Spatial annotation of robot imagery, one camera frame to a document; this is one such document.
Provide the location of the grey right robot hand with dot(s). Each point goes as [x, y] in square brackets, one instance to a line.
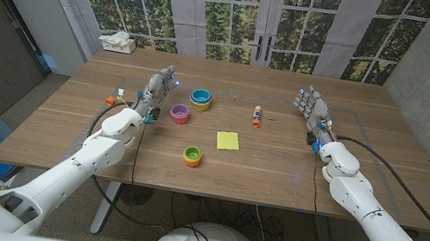
[316, 111]

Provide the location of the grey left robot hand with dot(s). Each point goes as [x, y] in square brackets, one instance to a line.
[154, 93]

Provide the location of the glue stick with orange cap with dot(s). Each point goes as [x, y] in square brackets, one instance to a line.
[257, 116]

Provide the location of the yellow sticky note pad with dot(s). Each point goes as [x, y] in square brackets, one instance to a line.
[227, 141]

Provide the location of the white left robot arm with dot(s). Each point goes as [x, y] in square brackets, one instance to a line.
[56, 181]

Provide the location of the purple stacking cup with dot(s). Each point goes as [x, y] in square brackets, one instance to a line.
[179, 110]

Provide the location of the small orange cap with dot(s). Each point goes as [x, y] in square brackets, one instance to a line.
[110, 101]

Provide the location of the dark blue stacking cup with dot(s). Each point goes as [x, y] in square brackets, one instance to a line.
[200, 102]

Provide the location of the teal stacking cup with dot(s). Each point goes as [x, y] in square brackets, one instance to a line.
[201, 95]

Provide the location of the yellow stacking cup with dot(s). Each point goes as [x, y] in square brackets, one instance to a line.
[199, 107]

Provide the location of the white tissue box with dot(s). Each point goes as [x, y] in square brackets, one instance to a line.
[122, 48]

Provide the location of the white tissue paper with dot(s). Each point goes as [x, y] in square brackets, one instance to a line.
[115, 37]

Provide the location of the orange stacking cup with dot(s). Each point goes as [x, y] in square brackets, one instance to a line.
[191, 163]

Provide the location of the black round disc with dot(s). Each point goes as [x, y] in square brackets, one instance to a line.
[135, 195]

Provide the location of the printed window backdrop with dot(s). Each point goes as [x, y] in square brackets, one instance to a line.
[233, 10]

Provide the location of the white table leg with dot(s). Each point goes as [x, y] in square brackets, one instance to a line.
[103, 211]

